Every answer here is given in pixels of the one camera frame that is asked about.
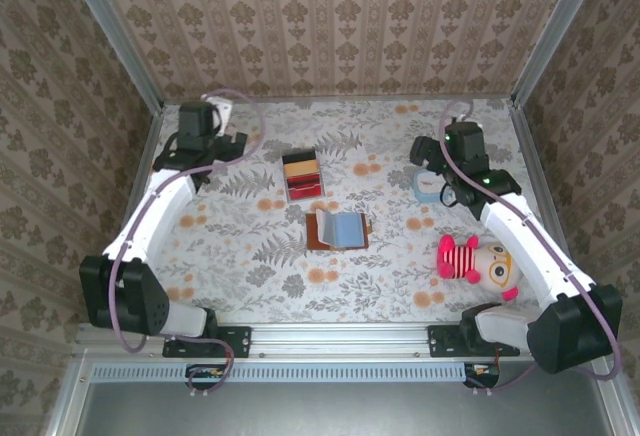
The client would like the gold card stack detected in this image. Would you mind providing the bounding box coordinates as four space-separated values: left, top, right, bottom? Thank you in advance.
283 160 320 178

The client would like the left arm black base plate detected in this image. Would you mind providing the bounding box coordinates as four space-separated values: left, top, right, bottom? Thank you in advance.
162 324 252 359

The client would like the light blue lidded container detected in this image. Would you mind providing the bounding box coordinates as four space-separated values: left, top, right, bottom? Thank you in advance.
412 165 454 204

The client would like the grey slotted cable duct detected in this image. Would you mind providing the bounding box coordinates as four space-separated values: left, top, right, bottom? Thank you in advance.
92 361 471 383

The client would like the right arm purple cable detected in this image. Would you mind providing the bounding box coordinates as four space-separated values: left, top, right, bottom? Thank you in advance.
439 99 625 397

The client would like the aluminium side rail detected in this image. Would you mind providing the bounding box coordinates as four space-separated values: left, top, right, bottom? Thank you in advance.
509 100 592 320
93 103 166 325

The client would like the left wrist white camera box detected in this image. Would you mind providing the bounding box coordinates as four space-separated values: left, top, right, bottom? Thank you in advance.
202 97 234 135

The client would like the grey metal panel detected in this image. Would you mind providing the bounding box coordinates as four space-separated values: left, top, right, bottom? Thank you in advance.
47 355 640 436

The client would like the pink striped plush doll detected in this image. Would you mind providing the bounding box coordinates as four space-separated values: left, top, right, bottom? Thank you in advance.
436 234 521 303

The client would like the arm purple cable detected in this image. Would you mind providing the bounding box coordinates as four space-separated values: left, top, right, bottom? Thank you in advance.
108 88 266 400
439 99 625 397

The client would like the brown leather card holder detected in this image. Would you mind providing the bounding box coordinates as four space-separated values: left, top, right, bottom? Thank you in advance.
304 207 374 252

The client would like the small black electronics board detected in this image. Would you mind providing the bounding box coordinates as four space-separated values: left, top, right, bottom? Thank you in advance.
464 363 501 387
185 363 226 382

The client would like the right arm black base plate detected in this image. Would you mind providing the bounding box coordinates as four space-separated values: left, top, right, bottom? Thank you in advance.
427 324 521 359

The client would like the aluminium corner post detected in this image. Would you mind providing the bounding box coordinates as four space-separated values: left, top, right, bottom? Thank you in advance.
58 0 166 113
509 0 611 107

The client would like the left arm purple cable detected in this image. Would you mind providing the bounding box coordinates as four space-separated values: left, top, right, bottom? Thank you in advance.
108 88 266 400

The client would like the floral patterned table cover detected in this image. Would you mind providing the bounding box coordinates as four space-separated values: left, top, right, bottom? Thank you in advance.
107 98 576 325

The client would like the aluminium front rail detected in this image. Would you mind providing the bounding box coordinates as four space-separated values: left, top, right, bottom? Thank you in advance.
74 319 614 360

